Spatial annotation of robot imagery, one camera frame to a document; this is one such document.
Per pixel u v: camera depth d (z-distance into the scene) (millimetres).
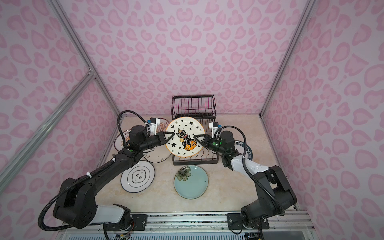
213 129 772
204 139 755
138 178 879
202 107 1215
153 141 715
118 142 1036
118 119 665
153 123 737
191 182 863
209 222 749
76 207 418
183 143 783
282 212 411
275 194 434
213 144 733
